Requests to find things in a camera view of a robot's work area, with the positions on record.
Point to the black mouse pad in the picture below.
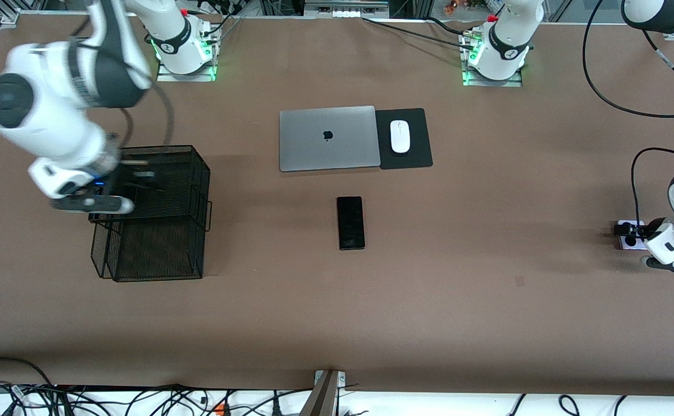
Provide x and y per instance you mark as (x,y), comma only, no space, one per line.
(420,138)

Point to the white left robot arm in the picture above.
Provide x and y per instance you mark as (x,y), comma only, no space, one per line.
(510,40)

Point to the silver laptop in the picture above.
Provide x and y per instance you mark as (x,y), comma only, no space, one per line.
(325,138)

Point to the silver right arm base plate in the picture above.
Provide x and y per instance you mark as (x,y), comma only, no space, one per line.
(166,75)

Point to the white computer mouse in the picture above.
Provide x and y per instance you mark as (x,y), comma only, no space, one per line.
(400,136)

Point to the white lilac flip phone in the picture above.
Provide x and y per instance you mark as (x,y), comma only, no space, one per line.
(625,245)

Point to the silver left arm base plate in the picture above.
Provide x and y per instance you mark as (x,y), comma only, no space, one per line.
(510,82)

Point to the white power strip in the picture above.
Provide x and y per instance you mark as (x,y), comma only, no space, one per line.
(342,12)

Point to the black slab smartphone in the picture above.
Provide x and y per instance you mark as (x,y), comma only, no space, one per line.
(350,222)

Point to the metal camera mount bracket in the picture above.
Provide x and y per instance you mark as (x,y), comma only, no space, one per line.
(325,398)

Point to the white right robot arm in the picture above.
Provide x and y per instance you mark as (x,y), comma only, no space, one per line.
(48,133)

